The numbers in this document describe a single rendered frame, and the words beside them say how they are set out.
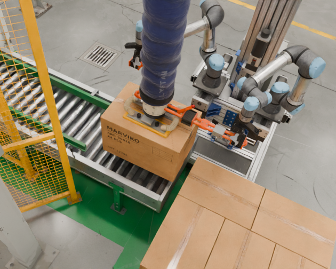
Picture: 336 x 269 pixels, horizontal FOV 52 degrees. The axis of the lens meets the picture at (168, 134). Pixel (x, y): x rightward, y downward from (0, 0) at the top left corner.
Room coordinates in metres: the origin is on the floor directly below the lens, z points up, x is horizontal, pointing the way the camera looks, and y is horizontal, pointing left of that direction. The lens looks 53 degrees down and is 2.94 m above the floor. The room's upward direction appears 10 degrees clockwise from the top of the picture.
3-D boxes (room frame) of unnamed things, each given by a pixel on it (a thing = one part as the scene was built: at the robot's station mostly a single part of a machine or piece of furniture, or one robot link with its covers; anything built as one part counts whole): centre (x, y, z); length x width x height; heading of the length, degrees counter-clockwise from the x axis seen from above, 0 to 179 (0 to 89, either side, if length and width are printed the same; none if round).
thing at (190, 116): (1.47, -0.12, 1.20); 0.10 x 0.08 x 0.06; 161
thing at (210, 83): (2.01, -0.26, 1.09); 0.15 x 0.15 x 0.10
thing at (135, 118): (1.46, 0.15, 1.10); 0.34 x 0.10 x 0.05; 71
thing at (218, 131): (1.40, -0.32, 1.20); 0.07 x 0.07 x 0.04; 71
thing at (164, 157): (1.54, 0.13, 0.87); 0.60 x 0.40 x 0.40; 73
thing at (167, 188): (1.46, -0.14, 0.58); 0.70 x 0.03 x 0.06; 162
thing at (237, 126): (1.37, -0.42, 1.35); 0.09 x 0.08 x 0.12; 71
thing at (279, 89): (1.85, -0.73, 1.20); 0.13 x 0.12 x 0.14; 45
